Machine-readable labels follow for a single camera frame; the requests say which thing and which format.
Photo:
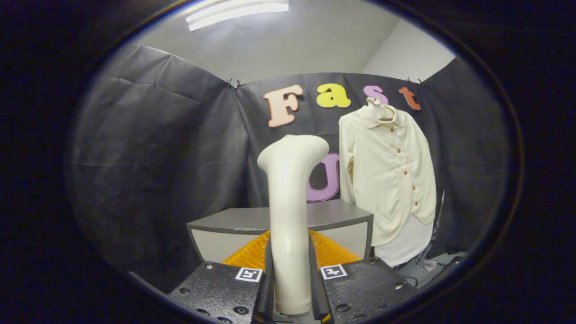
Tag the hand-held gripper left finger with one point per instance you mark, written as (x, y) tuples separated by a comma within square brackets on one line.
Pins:
[(220, 290)]

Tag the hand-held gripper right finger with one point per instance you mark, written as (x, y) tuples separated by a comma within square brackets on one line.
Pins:
[(360, 288)]

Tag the cream button-up shirt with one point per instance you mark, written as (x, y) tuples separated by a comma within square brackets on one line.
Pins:
[(382, 180)]

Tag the white garment steamer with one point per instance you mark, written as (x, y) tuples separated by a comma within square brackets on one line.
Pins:
[(288, 202)]

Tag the white hanging sheet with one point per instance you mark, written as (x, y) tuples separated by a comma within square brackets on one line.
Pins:
[(407, 245)]

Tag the grey cabinet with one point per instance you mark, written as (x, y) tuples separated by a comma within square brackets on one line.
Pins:
[(234, 220)]

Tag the black backdrop cloth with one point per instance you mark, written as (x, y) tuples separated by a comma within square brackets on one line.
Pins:
[(171, 157)]

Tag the white plastic hanger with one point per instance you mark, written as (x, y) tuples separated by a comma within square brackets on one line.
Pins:
[(380, 114)]

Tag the ceiling light panel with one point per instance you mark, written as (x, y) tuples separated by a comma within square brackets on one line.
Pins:
[(236, 12)]

